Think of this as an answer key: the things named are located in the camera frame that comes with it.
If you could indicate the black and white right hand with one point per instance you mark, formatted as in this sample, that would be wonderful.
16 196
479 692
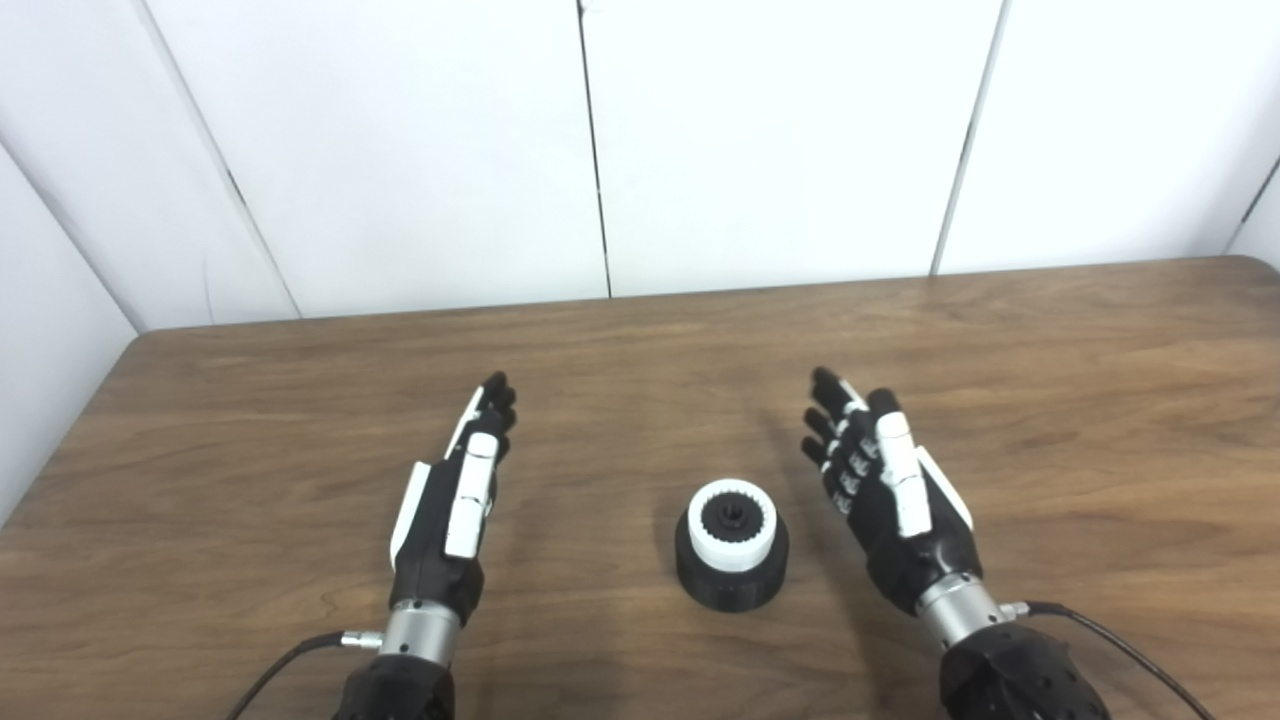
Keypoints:
930 555

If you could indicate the round black gear part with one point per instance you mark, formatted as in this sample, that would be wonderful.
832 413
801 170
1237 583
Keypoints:
730 590

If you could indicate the black and white left hand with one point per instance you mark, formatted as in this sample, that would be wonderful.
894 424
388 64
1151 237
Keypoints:
430 550

